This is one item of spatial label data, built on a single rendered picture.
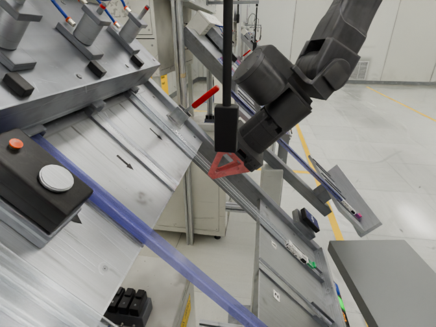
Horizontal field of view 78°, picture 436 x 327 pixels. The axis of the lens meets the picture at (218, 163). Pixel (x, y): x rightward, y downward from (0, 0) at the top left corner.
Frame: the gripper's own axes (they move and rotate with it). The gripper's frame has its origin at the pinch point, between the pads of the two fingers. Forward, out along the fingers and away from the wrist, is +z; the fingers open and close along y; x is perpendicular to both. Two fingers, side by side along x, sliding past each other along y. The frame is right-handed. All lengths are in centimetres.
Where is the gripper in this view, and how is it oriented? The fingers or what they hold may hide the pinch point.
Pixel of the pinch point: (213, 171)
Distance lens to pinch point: 49.2
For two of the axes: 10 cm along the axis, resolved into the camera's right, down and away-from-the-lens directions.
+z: -6.9, 6.0, 4.1
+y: -1.6, 4.3, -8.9
